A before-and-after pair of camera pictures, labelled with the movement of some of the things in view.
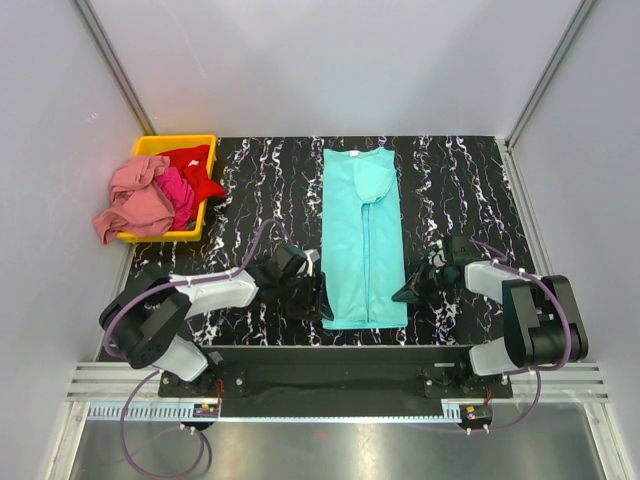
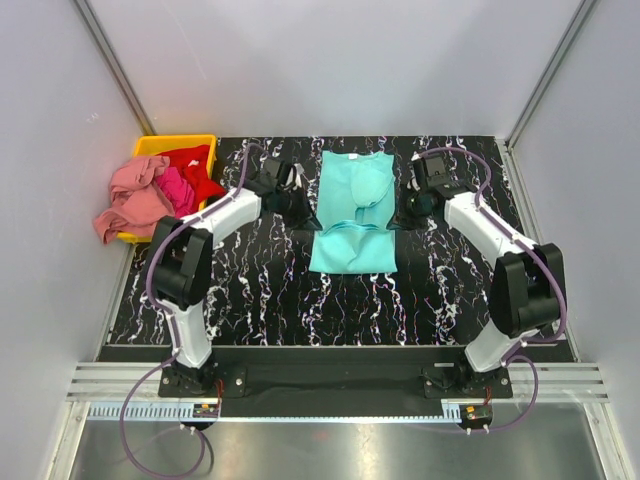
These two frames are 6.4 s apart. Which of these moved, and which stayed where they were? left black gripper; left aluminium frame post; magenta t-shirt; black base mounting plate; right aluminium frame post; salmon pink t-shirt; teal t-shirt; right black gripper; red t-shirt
Moved: right black gripper; left black gripper; teal t-shirt
Stayed: right aluminium frame post; left aluminium frame post; magenta t-shirt; salmon pink t-shirt; red t-shirt; black base mounting plate
